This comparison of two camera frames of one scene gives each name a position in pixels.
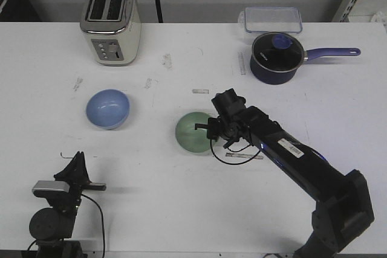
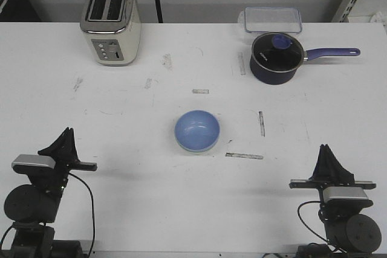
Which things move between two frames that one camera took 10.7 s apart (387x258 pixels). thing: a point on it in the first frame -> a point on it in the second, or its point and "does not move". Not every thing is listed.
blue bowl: x=108 y=109 -> x=197 y=130
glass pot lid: x=277 y=51 does not move
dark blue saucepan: x=268 y=77 does not move
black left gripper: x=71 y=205 -> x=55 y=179
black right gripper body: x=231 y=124 -> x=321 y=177
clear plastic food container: x=273 y=19 does not move
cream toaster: x=111 y=20 does not move
